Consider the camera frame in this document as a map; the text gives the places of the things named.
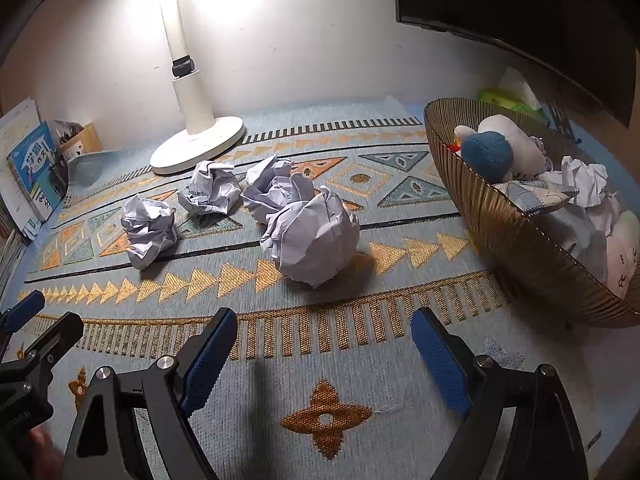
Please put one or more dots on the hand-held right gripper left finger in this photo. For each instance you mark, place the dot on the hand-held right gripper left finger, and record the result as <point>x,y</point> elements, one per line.
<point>210,360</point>

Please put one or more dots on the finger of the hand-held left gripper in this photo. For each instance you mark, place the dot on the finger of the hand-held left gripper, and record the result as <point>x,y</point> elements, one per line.
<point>60,335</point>
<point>25,310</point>

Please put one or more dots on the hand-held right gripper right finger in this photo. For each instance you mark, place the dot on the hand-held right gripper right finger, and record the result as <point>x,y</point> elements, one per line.
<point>442,360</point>

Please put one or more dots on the pink plush toy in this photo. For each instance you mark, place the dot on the pink plush toy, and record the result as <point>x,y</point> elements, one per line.
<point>625,255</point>

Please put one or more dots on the person's left hand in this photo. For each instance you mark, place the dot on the person's left hand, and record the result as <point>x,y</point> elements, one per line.
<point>47,452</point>

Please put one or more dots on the blue patterned table mat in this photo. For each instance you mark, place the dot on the blue patterned table mat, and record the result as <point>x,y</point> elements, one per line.
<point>320,360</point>

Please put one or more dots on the blue workbook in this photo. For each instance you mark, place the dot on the blue workbook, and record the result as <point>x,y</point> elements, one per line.
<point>32,170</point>

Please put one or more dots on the cardboard pen box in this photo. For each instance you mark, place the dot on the cardboard pen box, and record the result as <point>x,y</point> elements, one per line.
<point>87,142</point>

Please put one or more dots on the bundle of dark pens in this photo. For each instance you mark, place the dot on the bundle of dark pens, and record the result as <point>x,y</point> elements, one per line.
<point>67,132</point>

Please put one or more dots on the stack of white papers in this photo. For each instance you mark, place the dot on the stack of white papers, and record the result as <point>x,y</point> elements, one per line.
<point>20,120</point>

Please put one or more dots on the blue plush toy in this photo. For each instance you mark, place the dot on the blue plush toy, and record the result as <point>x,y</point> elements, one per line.
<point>487,157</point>

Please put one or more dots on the white desk lamp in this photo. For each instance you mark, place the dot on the white desk lamp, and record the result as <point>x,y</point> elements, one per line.
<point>200,150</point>

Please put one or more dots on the white plush toy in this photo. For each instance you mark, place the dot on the white plush toy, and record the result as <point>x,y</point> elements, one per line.
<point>520,145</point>

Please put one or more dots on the green tissue pack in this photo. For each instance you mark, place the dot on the green tissue pack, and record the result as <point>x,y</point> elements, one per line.
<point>505,100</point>

